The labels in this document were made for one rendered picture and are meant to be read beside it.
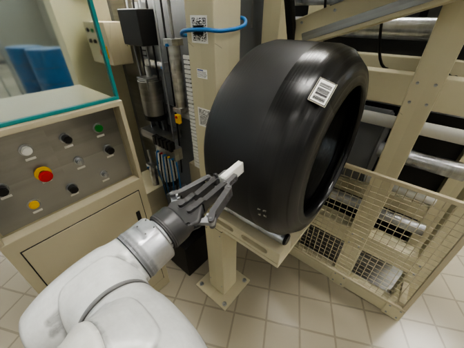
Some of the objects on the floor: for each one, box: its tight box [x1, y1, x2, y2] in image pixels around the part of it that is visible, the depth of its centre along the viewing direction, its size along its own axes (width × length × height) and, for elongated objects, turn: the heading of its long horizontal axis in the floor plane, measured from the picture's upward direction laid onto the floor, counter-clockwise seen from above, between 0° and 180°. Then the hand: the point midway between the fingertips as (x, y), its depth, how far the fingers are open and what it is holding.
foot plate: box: [196, 270, 250, 311], centre depth 162 cm, size 27×27×2 cm
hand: (232, 173), depth 54 cm, fingers closed
